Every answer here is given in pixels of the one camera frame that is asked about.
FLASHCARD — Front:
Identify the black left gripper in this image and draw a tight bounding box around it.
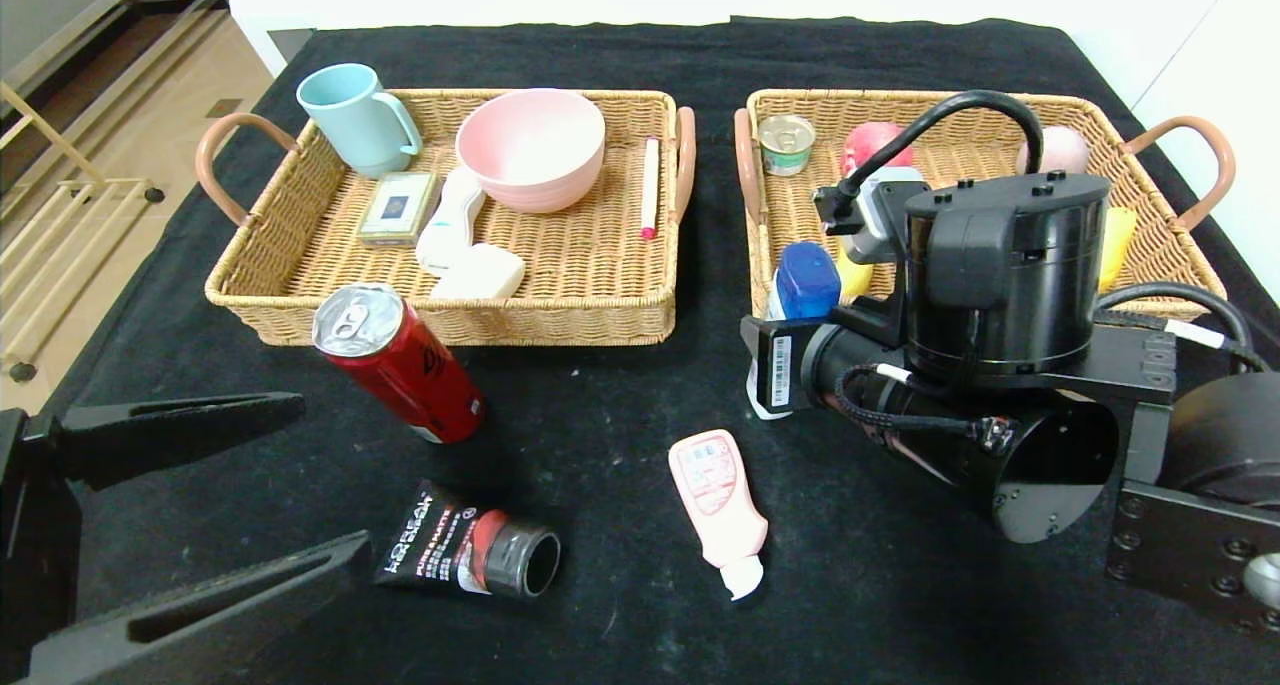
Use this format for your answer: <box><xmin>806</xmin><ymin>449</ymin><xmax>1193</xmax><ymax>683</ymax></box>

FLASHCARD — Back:
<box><xmin>0</xmin><ymin>390</ymin><xmax>375</xmax><ymax>685</ymax></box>

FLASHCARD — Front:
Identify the black cosmetic tube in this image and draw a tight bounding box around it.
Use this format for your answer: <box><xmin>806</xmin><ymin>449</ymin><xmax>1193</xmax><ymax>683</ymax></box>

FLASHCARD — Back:
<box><xmin>375</xmin><ymin>480</ymin><xmax>564</xmax><ymax>599</ymax></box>

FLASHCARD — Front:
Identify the white bottle with blue cap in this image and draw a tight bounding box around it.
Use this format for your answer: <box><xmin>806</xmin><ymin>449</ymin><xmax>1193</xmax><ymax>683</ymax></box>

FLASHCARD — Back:
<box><xmin>745</xmin><ymin>242</ymin><xmax>843</xmax><ymax>422</ymax></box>

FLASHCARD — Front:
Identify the yellow pear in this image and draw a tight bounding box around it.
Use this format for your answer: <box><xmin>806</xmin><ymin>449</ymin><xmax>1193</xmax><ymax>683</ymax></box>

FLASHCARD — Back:
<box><xmin>1098</xmin><ymin>207</ymin><xmax>1139</xmax><ymax>294</ymax></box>

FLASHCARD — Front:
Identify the woven wicker basket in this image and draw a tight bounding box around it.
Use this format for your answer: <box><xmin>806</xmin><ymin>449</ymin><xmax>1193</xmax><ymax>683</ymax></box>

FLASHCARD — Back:
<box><xmin>196</xmin><ymin>88</ymin><xmax>698</xmax><ymax>348</ymax></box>
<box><xmin>733</xmin><ymin>88</ymin><xmax>1237</xmax><ymax>352</ymax></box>

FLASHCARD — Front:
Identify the red soda can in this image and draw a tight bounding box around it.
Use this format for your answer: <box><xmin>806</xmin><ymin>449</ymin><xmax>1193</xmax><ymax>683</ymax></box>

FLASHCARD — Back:
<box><xmin>312</xmin><ymin>283</ymin><xmax>488</xmax><ymax>445</ymax></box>

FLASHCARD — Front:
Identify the white rectangular block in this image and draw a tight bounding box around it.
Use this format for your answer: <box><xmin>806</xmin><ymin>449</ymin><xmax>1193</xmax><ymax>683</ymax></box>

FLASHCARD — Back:
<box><xmin>430</xmin><ymin>243</ymin><xmax>528</xmax><ymax>301</ymax></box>

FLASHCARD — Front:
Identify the small green card box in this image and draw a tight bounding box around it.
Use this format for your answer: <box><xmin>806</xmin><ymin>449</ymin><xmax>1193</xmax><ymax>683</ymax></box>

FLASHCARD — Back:
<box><xmin>356</xmin><ymin>170</ymin><xmax>441</xmax><ymax>248</ymax></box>

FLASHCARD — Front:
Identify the pale wooden rack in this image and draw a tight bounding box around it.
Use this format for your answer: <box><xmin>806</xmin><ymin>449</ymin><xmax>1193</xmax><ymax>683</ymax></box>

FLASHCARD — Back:
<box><xmin>0</xmin><ymin>80</ymin><xmax>169</xmax><ymax>384</ymax></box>

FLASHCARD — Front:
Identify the white plastic bottle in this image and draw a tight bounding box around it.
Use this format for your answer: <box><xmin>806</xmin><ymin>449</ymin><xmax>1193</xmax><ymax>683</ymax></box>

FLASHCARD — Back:
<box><xmin>415</xmin><ymin>166</ymin><xmax>489</xmax><ymax>277</ymax></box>

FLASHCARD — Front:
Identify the black table cloth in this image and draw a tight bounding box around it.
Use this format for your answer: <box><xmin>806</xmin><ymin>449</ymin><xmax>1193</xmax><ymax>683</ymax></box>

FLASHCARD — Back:
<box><xmin>0</xmin><ymin>17</ymin><xmax>1280</xmax><ymax>685</ymax></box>

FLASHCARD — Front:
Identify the light blue mug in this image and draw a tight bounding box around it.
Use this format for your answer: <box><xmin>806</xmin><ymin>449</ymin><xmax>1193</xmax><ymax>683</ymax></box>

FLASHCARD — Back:
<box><xmin>296</xmin><ymin>63</ymin><xmax>424</xmax><ymax>179</ymax></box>

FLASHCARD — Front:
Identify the pink bowl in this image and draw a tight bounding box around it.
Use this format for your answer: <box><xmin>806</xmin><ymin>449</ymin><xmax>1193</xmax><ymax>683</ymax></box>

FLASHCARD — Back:
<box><xmin>455</xmin><ymin>88</ymin><xmax>607</xmax><ymax>214</ymax></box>

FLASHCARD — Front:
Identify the pink squeeze bottle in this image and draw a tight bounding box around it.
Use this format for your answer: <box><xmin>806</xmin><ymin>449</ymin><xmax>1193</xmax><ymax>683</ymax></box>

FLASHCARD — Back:
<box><xmin>668</xmin><ymin>429</ymin><xmax>770</xmax><ymax>601</ymax></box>

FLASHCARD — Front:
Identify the white stick with red cap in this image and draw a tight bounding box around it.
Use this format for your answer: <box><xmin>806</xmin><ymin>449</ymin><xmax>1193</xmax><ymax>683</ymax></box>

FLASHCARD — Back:
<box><xmin>640</xmin><ymin>138</ymin><xmax>663</xmax><ymax>240</ymax></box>

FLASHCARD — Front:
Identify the grey metal shelf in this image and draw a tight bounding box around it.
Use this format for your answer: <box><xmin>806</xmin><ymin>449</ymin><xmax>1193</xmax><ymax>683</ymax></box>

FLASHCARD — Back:
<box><xmin>0</xmin><ymin>0</ymin><xmax>233</xmax><ymax>206</ymax></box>

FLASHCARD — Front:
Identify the small tin can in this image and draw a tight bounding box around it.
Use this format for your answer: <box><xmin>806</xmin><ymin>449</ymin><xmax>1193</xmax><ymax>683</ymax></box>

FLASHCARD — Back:
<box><xmin>757</xmin><ymin>114</ymin><xmax>817</xmax><ymax>177</ymax></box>

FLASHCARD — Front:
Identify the yellow banana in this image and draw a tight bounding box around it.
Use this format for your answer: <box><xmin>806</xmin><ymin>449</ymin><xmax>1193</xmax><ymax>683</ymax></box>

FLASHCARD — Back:
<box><xmin>838</xmin><ymin>250</ymin><xmax>876</xmax><ymax>299</ymax></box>

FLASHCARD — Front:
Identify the red apple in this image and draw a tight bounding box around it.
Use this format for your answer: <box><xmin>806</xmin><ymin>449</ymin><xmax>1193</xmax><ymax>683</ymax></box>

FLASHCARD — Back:
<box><xmin>843</xmin><ymin>122</ymin><xmax>916</xmax><ymax>176</ymax></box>

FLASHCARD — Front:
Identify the pale pink egg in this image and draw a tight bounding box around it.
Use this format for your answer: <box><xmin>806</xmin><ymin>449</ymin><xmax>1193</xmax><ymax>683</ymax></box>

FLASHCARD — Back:
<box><xmin>1018</xmin><ymin>125</ymin><xmax>1091</xmax><ymax>176</ymax></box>

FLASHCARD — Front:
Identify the braided black cable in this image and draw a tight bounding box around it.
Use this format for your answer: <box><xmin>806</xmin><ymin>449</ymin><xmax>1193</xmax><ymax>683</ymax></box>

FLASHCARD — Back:
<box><xmin>835</xmin><ymin>363</ymin><xmax>1016</xmax><ymax>453</ymax></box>

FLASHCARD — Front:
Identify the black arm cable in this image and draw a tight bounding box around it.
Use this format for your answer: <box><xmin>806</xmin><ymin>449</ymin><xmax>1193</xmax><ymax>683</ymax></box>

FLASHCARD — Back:
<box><xmin>1095</xmin><ymin>280</ymin><xmax>1273</xmax><ymax>376</ymax></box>

